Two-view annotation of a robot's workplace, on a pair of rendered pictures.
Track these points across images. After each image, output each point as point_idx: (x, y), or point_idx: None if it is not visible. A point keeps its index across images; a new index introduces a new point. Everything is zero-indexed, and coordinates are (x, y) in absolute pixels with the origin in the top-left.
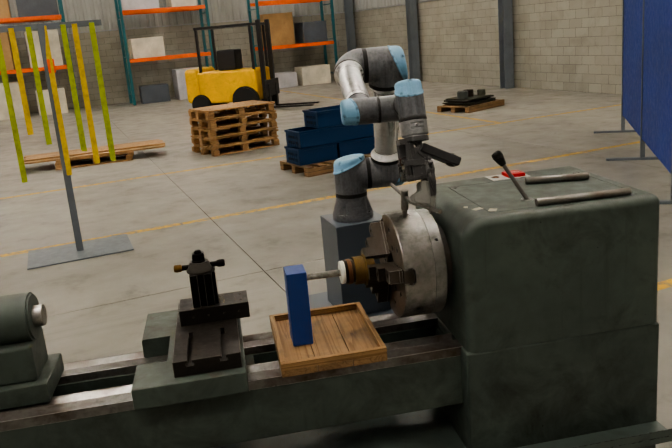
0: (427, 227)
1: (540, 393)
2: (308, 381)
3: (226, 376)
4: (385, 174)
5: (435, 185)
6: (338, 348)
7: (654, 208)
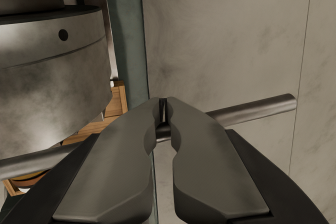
0: (18, 61)
1: None
2: None
3: (153, 198)
4: None
5: (281, 175)
6: (99, 126)
7: None
